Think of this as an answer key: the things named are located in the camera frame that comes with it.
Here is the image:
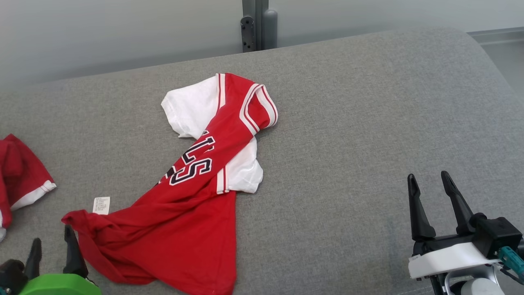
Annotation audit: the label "metal door hinge plate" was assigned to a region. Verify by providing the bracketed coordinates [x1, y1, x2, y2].
[240, 16, 256, 53]

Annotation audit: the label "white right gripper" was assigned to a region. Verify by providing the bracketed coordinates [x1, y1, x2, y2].
[407, 171, 500, 280]

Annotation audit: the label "grey metal door post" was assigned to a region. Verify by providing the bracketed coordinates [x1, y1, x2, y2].
[242, 0, 269, 52]

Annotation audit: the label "grey wall base rail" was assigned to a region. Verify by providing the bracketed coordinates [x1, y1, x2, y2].
[467, 27, 524, 45]

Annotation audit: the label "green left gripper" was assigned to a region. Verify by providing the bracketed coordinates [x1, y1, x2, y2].
[18, 225, 102, 295]

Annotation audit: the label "red shorts with white trim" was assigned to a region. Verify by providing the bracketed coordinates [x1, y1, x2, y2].
[0, 134, 57, 242]

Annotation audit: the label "red white sports jersey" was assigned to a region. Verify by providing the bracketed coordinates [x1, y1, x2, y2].
[61, 73, 279, 295]

